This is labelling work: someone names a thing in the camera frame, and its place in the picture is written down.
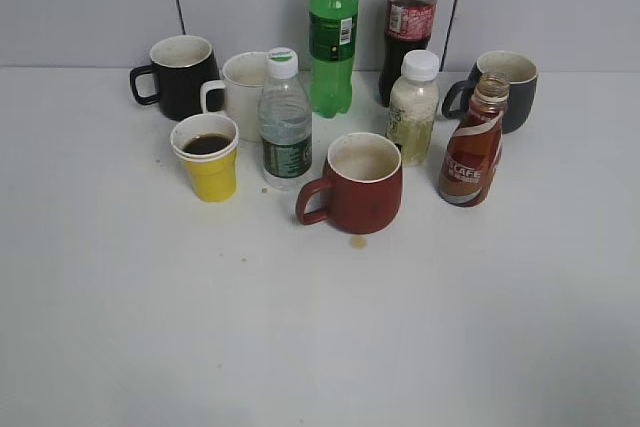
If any cola bottle red label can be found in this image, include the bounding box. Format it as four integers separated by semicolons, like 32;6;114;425
378;0;438;107

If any clear water bottle green label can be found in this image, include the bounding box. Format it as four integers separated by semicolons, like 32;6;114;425
258;47;312;191

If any green soda bottle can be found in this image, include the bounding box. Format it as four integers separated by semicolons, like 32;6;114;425
309;0;359;118

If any yellow paper cup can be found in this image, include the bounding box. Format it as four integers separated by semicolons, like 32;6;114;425
170;113;239;202

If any dark grey ceramic mug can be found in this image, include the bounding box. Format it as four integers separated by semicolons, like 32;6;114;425
441;50;538;134

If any black ceramic mug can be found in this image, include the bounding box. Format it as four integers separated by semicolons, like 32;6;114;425
129;35;220;122

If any white ceramic mug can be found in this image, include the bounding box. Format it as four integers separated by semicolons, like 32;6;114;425
200;51;267;142

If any red ceramic mug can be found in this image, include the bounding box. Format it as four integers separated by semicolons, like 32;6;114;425
295;132;403;234

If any white capped milky drink bottle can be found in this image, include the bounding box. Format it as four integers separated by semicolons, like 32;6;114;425
386;49;440;167

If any brown Nescafe coffee bottle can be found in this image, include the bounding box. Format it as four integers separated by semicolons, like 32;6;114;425
438;72;510;207

